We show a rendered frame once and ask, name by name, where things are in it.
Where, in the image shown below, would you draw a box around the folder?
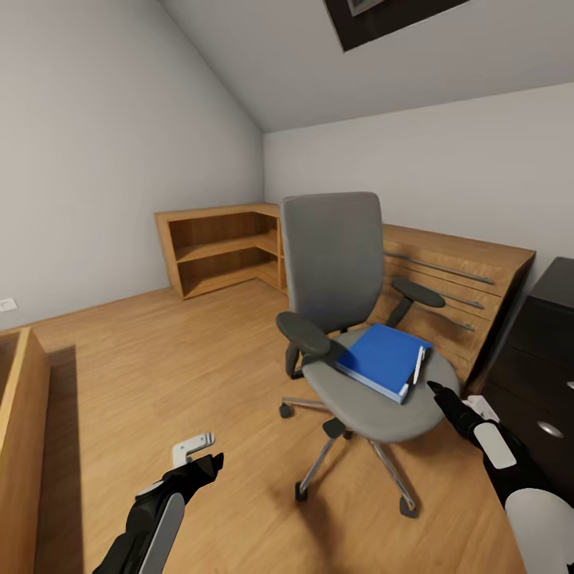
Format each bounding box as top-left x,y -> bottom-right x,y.
336,323 -> 433,404

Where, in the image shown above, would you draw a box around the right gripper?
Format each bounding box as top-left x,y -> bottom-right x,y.
427,380 -> 478,435

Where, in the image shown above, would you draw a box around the swivel chair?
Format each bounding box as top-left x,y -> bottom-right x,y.
275,191 -> 461,518

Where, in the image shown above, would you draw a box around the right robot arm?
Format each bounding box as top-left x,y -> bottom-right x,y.
427,380 -> 574,574

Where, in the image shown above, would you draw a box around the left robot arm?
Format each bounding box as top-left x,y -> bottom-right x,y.
92,432 -> 224,574

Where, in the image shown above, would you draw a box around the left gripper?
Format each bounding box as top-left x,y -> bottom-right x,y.
162,452 -> 224,499

